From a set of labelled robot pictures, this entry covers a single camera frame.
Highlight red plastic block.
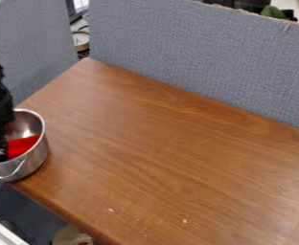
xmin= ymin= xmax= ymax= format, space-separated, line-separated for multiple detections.
xmin=7 ymin=135 xmax=41 ymax=160

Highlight stainless steel pot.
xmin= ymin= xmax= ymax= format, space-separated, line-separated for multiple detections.
xmin=0 ymin=109 xmax=48 ymax=183

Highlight green object behind partition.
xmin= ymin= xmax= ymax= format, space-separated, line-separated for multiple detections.
xmin=260 ymin=6 xmax=286 ymax=19

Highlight round wooden clock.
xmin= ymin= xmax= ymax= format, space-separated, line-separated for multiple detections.
xmin=72 ymin=31 xmax=89 ymax=52

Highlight grey fabric partition panel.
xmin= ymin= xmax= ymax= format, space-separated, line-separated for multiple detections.
xmin=89 ymin=0 xmax=299 ymax=127

